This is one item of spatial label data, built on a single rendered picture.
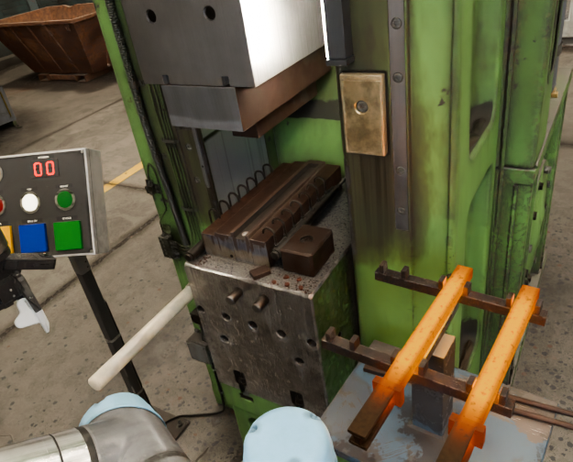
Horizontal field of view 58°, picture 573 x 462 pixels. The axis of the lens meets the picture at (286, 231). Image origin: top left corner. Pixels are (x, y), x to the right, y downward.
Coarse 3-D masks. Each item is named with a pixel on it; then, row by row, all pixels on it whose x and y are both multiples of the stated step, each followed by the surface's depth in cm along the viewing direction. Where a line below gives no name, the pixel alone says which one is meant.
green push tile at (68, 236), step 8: (56, 224) 136; (64, 224) 136; (72, 224) 135; (80, 224) 135; (56, 232) 136; (64, 232) 136; (72, 232) 135; (80, 232) 135; (56, 240) 136; (64, 240) 136; (72, 240) 135; (80, 240) 135; (56, 248) 136; (64, 248) 136; (72, 248) 136; (80, 248) 135
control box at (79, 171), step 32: (0, 160) 138; (32, 160) 137; (64, 160) 135; (96, 160) 140; (0, 192) 139; (32, 192) 137; (96, 192) 138; (0, 224) 139; (32, 224) 139; (96, 224) 137; (64, 256) 137
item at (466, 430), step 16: (528, 288) 91; (512, 304) 88; (528, 304) 87; (512, 320) 85; (528, 320) 87; (512, 336) 82; (496, 352) 80; (512, 352) 80; (496, 368) 77; (480, 384) 75; (496, 384) 75; (480, 400) 73; (464, 416) 71; (480, 416) 71; (448, 432) 72; (464, 432) 68; (480, 432) 68; (448, 448) 66; (464, 448) 66; (480, 448) 70
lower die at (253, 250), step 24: (288, 168) 156; (336, 168) 151; (264, 192) 145; (312, 192) 140; (240, 216) 135; (264, 216) 131; (288, 216) 131; (216, 240) 132; (240, 240) 127; (264, 240) 124; (264, 264) 127
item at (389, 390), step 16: (464, 272) 96; (448, 288) 93; (432, 304) 90; (448, 304) 90; (432, 320) 87; (416, 336) 85; (432, 336) 85; (400, 352) 82; (416, 352) 82; (400, 368) 80; (384, 384) 77; (400, 384) 77; (368, 400) 75; (384, 400) 75; (400, 400) 76; (368, 416) 73; (384, 416) 75; (352, 432) 71; (368, 432) 71; (368, 448) 72
